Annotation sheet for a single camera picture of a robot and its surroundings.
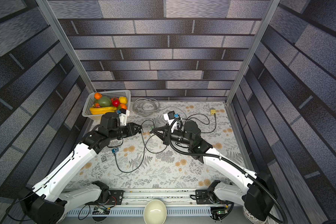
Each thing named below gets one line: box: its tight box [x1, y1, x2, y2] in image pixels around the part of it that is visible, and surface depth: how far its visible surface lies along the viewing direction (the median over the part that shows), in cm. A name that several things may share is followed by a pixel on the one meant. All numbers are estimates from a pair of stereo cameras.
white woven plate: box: [242, 205, 259, 224], surface depth 67 cm
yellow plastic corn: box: [119, 96, 128, 105], surface depth 116 cm
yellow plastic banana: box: [89, 106, 118, 115], surface depth 105 cm
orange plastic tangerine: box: [94, 92, 103, 100], surface depth 112 cm
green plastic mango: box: [97, 96, 112, 108], surface depth 109 cm
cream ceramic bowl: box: [143, 199, 168, 224], surface depth 69 cm
